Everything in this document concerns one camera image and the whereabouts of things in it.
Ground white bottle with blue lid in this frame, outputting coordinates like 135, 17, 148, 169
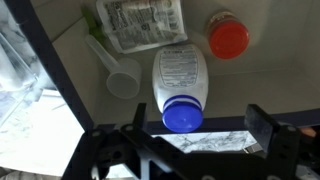
151, 43, 210, 134

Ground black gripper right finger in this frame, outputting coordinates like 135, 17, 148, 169
243, 103, 320, 180

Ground clear plastic scoop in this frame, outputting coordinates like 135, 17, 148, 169
84, 34, 143, 100

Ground dark blue cardboard box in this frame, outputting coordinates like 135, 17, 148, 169
4, 0, 320, 136

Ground printed foil pouch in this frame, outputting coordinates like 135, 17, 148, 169
95, 0, 189, 54

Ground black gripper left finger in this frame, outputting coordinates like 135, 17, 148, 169
63, 102, 201, 180

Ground green plastic item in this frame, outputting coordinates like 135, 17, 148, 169
81, 6, 108, 46

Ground jar with red lid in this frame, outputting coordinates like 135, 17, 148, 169
206, 11, 251, 60

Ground clear plastic container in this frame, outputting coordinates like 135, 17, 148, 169
0, 0, 44, 124

